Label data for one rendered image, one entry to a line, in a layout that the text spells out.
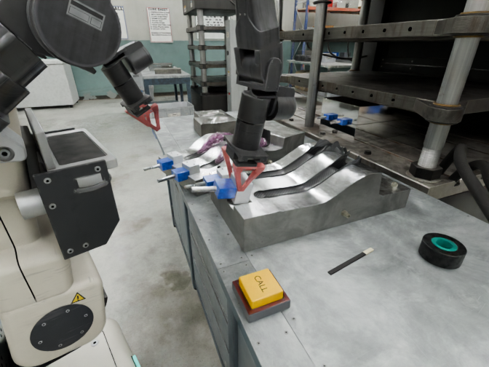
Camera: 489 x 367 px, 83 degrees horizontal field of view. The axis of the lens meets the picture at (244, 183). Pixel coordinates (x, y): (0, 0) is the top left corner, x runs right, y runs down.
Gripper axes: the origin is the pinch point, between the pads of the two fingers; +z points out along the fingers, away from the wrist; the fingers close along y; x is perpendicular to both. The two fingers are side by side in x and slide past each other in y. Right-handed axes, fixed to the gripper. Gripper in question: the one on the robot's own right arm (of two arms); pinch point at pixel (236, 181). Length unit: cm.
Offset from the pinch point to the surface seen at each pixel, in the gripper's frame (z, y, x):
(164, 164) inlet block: 14.1, 33.9, 10.3
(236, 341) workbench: 47.3, -11.1, -5.4
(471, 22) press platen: -43, 10, -64
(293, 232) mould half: 8.8, -9.1, -13.0
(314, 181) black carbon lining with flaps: 1.0, 0.8, -22.8
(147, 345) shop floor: 102, 24, 14
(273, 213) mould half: 3.2, -8.3, -6.1
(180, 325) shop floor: 100, 28, -1
